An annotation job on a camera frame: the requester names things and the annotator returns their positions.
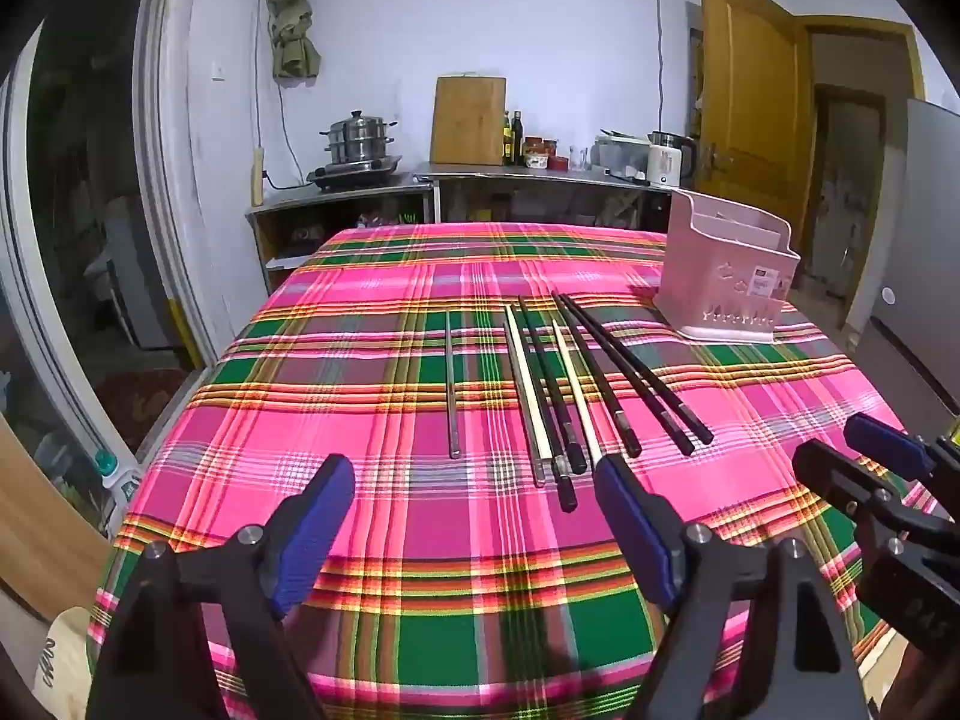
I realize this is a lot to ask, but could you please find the steel countertop stove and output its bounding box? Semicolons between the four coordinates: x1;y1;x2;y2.
306;156;404;192

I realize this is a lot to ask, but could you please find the long cream wooden chopstick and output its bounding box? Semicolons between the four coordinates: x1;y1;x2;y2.
502;305;547;487

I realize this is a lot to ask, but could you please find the thin wall cable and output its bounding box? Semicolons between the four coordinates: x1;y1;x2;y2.
649;0;668;133

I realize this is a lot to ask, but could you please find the steel shelf cabinet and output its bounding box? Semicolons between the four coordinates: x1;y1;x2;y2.
246;172;437;297

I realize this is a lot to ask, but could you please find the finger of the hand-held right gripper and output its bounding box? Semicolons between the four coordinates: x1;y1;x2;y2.
793;439;901;520
844;412;938;482

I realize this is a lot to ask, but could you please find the white electric kettle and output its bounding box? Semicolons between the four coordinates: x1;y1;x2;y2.
646;142;682;187

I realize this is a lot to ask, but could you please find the brown wooden board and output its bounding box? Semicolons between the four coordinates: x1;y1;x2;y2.
0;412;113;616

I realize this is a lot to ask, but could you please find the green cap bottle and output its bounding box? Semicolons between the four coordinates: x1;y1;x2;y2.
90;448;143;512

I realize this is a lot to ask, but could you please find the cream cloth bag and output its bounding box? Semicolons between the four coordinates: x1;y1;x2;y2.
30;606;95;720

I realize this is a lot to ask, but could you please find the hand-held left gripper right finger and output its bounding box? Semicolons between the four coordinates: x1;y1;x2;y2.
595;454;871;720

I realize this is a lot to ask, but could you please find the pink green plaid tablecloth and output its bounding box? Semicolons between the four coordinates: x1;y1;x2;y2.
88;221;912;720

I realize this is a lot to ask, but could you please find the silver metal chopstick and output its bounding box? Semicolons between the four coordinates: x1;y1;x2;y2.
444;311;460;461

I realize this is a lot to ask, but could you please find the wooden cutting board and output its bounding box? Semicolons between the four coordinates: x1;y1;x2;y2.
430;75;507;166

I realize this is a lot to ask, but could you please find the grey panel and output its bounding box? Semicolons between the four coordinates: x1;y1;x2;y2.
847;97;960;421

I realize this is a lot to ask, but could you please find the long steel counter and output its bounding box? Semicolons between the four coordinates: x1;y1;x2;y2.
412;161;676;235

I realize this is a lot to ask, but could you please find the black chopstick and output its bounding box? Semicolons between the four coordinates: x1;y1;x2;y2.
517;297;577;512
519;297;588;475
561;292;697;458
551;291;643;458
568;295;715;446

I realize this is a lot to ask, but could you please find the stainless steel steamer pot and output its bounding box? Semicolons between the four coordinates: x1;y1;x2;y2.
322;111;398;166

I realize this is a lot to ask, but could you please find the hanging green cloth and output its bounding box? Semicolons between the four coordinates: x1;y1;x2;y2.
264;0;322;80

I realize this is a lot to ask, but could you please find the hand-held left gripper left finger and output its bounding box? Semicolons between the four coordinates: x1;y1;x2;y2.
85;452;357;720

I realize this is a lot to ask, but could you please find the pink plastic utensil holder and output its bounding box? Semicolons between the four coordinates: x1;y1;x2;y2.
651;190;802;346

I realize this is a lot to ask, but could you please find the yellow wooden door frame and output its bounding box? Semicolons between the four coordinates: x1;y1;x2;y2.
795;15;927;331

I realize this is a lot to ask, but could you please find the white sliding door frame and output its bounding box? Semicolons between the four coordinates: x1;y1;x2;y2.
0;0;226;481

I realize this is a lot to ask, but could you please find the yellow wooden door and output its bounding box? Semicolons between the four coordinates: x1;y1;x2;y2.
694;0;815;256

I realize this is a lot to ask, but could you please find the black stove cable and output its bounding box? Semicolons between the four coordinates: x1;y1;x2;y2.
259;0;317;190

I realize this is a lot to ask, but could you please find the clear plastic container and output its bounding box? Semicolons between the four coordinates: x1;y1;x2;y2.
592;136;650;175

